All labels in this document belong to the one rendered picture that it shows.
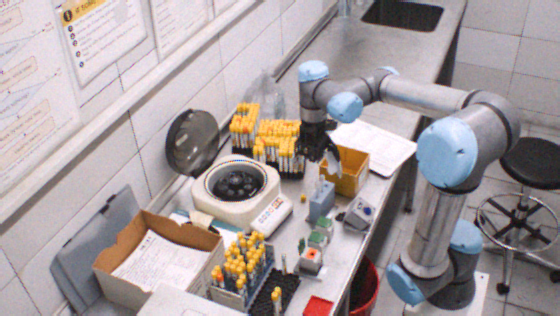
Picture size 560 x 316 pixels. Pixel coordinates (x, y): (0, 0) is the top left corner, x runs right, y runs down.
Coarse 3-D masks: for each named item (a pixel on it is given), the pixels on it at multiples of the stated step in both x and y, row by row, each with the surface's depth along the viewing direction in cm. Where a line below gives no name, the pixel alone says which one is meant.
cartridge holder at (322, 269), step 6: (300, 258) 155; (300, 264) 151; (324, 264) 153; (294, 270) 152; (300, 270) 151; (306, 270) 150; (312, 270) 148; (318, 270) 149; (324, 270) 151; (306, 276) 151; (312, 276) 150; (318, 276) 149
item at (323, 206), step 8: (320, 184) 167; (328, 184) 166; (320, 192) 164; (328, 192) 164; (312, 200) 161; (320, 200) 161; (328, 200) 166; (312, 208) 163; (320, 208) 161; (328, 208) 168; (336, 208) 171; (312, 216) 165; (328, 216) 168
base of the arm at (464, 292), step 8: (472, 280) 134; (440, 288) 134; (448, 288) 133; (456, 288) 133; (464, 288) 133; (472, 288) 135; (432, 296) 137; (440, 296) 135; (448, 296) 134; (456, 296) 134; (464, 296) 134; (472, 296) 136; (432, 304) 138; (440, 304) 136; (448, 304) 135; (456, 304) 134; (464, 304) 135
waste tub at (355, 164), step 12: (336, 144) 182; (348, 156) 183; (360, 156) 180; (324, 168) 173; (348, 168) 186; (360, 168) 183; (336, 180) 174; (348, 180) 171; (360, 180) 175; (336, 192) 177; (348, 192) 175
